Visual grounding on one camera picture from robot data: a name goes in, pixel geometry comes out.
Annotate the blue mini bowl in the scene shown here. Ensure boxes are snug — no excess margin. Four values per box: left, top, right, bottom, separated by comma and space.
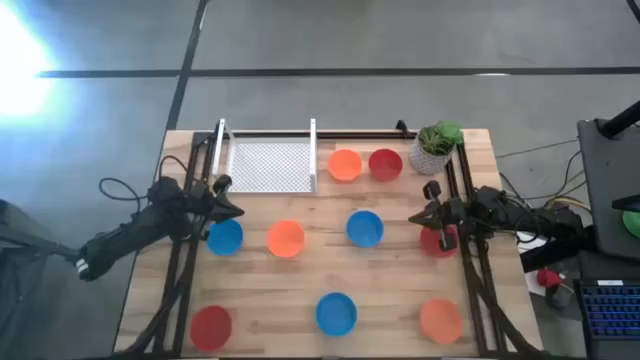
345, 209, 385, 249
314, 291, 359, 338
206, 218, 245, 257

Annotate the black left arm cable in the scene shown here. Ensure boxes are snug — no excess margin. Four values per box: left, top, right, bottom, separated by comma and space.
98, 154, 189, 204

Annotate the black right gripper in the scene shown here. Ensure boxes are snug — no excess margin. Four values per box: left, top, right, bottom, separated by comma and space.
408, 179, 471, 252

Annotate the small red object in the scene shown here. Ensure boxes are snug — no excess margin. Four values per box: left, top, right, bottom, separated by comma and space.
536, 268, 564, 290

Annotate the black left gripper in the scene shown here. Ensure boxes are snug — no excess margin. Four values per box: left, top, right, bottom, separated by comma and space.
187, 173, 245, 241

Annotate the black aluminium table frame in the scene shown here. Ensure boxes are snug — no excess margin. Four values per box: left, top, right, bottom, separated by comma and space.
113, 127, 544, 360

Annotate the yellow cable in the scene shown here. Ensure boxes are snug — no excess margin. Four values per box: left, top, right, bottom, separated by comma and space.
543, 195, 591, 211

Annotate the orange mini bowl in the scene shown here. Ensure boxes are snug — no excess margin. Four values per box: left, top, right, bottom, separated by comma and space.
327, 148, 364, 183
419, 298, 464, 345
266, 219, 307, 259

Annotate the black pole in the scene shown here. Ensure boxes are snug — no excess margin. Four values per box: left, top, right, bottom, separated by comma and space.
598, 99, 640, 140

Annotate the white perforated metal rack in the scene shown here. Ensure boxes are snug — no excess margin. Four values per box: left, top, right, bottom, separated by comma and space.
209, 117, 319, 195

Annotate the white paper sheet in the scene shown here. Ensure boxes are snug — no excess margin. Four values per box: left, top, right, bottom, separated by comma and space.
516, 230, 549, 254

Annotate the small dark grey object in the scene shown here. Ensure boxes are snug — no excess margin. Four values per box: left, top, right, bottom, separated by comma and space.
545, 284, 574, 311

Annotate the red mini bowl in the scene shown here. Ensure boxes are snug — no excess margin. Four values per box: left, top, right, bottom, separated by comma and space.
419, 223, 459, 259
189, 305, 234, 353
368, 147, 404, 183

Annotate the grey floor cable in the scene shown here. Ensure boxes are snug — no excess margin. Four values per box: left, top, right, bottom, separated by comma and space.
494, 138, 580, 160

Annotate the black floor stand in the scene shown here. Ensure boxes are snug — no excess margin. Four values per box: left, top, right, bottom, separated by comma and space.
0, 198, 81, 360

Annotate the green round object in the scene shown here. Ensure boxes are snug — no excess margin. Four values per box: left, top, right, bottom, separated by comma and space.
621, 209, 640, 240

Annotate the succulent in patterned white pot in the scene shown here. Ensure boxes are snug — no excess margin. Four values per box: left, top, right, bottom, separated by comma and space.
408, 119, 465, 176

